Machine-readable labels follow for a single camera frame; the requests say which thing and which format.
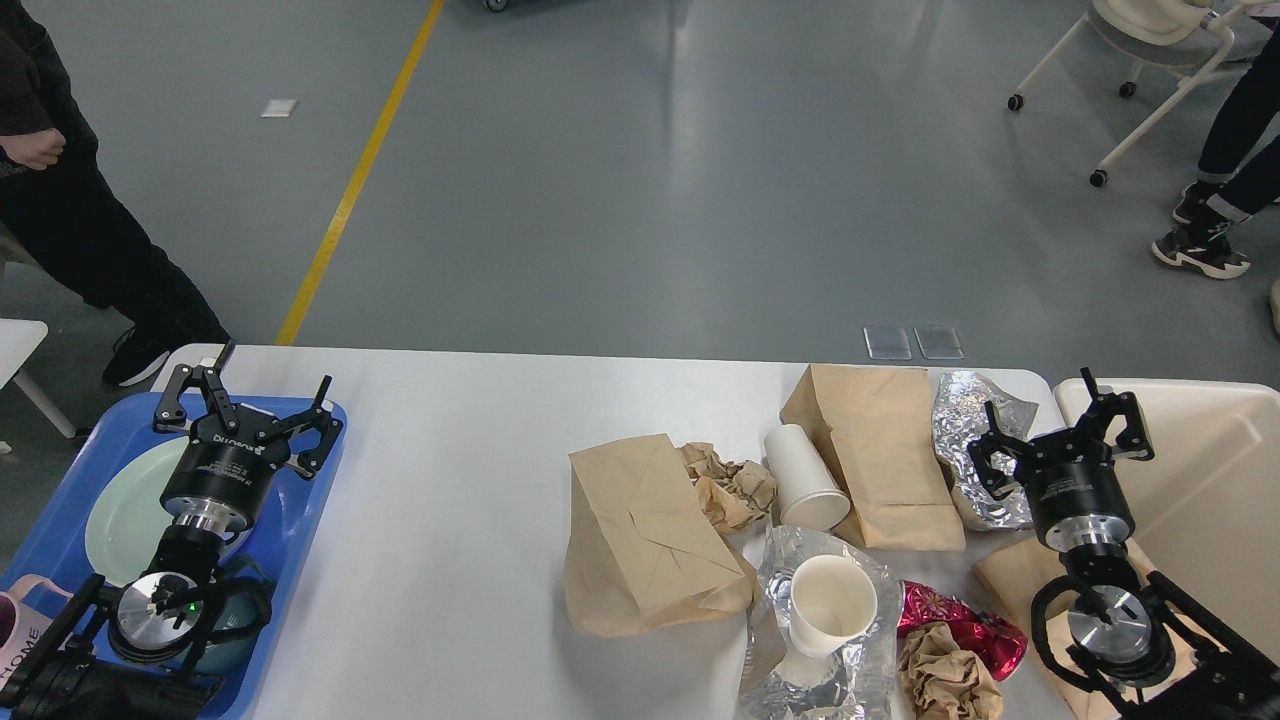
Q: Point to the lying white paper cup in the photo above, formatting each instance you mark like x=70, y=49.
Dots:
x=806, y=490

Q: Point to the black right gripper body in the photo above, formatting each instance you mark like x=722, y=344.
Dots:
x=1075, y=498

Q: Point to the upright white paper cup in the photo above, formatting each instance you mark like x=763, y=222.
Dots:
x=833, y=601

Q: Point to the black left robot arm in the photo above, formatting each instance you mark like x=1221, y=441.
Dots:
x=154, y=583

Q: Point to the white rolling chair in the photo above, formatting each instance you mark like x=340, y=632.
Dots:
x=1197, y=42

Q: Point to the person in dark clothes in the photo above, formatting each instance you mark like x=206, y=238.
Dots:
x=61, y=210

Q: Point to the crumpled brown paper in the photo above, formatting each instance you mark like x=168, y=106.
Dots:
x=732, y=495

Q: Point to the mint green plate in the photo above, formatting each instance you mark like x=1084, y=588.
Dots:
x=128, y=518

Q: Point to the person with black sneakers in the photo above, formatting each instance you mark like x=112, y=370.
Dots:
x=1232, y=184

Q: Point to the crumpled brown paper ball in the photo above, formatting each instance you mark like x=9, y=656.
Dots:
x=941, y=680

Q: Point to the blue plastic tray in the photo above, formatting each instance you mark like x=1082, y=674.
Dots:
x=279, y=541

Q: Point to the pink home mug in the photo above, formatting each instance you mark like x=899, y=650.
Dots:
x=22, y=626

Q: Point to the teal home mug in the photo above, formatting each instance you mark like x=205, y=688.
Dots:
x=243, y=609

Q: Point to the large brown paper bag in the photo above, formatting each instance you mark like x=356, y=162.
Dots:
x=641, y=553

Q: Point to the red foil wrapper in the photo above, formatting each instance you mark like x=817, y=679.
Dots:
x=999, y=644

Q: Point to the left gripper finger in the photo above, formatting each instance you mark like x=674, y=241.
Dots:
x=170, y=416
x=276, y=437

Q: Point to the white side table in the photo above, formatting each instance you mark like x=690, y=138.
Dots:
x=19, y=340

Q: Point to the silver foil bag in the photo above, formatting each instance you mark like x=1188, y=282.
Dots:
x=856, y=680

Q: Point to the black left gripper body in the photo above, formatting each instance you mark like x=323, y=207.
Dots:
x=226, y=471

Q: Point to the crumpled silver foil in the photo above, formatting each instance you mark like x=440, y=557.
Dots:
x=958, y=418

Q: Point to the beige plastic bin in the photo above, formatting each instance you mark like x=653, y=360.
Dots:
x=1205, y=507

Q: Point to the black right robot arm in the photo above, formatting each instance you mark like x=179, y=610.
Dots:
x=1138, y=640

